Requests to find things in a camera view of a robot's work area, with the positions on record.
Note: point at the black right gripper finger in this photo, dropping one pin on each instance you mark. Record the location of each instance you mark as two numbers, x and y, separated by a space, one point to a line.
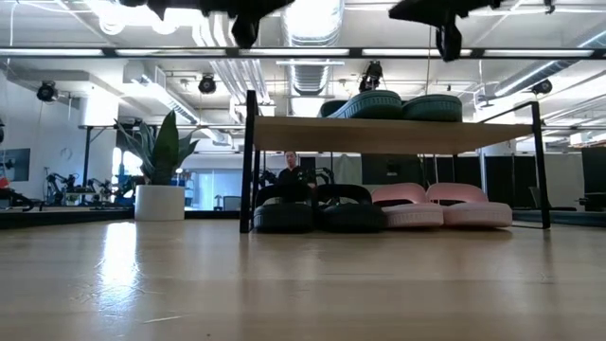
449 42

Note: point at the pink rubber slide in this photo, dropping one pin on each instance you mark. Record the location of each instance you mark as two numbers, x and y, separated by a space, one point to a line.
412 215
478 215

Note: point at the person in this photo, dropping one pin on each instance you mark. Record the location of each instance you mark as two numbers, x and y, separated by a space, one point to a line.
290 175

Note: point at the black metal table frame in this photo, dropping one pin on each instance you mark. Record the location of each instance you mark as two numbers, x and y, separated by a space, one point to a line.
71 218

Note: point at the black partition panel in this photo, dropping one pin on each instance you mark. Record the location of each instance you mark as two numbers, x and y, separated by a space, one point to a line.
393 168

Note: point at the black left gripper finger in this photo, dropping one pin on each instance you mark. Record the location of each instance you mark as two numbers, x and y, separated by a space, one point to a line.
246 30

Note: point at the green plant in white pot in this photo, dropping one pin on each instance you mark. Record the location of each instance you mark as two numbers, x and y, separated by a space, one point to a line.
158 203

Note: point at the black horizontal crossbar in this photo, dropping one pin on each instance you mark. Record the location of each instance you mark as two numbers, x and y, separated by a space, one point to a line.
108 52

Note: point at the white ceiling column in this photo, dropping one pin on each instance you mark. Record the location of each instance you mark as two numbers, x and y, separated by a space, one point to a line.
97 111

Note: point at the black rubber slide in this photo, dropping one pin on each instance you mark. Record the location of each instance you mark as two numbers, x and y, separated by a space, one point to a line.
284 218
350 218

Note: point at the silver ventilation duct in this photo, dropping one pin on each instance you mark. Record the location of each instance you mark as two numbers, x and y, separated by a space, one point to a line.
310 78

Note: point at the wooden shelf with black frame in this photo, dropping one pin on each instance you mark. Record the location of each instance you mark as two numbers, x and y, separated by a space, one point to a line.
379 137

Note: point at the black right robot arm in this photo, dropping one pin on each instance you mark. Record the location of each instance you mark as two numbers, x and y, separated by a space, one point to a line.
483 4

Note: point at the black hanging ceiling camera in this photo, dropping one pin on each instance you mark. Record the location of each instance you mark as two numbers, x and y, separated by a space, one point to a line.
370 78

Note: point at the background robot workstation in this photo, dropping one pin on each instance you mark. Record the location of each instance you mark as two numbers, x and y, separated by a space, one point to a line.
61 182

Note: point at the green rubber slide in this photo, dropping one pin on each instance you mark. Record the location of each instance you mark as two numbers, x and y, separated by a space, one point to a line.
374 106
433 110

